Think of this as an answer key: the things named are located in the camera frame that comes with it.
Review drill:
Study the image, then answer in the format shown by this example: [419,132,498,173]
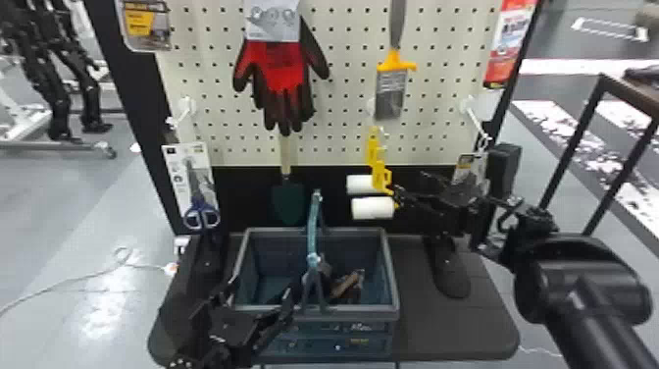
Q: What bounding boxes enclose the blue scissors on card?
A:
[161,142,222,232]

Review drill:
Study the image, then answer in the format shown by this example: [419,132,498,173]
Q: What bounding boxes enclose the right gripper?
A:
[392,171,488,237]

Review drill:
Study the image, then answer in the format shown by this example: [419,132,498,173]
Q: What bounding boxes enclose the red and black gloves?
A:
[231,0,331,137]

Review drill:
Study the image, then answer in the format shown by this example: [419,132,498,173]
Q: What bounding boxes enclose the yellow paint brush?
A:
[374,0,419,122]

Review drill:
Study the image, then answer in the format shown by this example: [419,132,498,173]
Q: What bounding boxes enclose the black hand tool on card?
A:
[452,152,489,196]

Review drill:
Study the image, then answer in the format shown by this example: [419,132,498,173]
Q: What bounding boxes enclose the brown hand tool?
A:
[328,267,367,305]

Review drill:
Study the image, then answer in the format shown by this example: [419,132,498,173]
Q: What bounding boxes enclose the yellow tool pack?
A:
[116,0,174,53]

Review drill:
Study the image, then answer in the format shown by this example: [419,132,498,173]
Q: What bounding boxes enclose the white pegboard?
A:
[83,0,548,301]

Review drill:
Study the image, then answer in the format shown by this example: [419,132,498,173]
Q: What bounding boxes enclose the green trowel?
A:
[270,134,310,228]

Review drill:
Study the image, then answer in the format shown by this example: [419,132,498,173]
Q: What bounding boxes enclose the black side table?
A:
[537,66,659,239]

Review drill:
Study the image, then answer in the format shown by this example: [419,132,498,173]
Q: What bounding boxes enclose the red packet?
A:
[482,0,538,90]

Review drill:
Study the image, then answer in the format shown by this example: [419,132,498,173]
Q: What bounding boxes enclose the yellow paint roller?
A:
[345,126,399,222]

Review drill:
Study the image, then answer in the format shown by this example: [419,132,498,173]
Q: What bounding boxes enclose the white cable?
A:
[0,244,179,319]

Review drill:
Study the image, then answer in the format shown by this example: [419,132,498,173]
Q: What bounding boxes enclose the blue basket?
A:
[229,189,401,363]

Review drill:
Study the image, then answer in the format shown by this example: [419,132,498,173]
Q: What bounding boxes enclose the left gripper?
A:
[186,277,298,355]

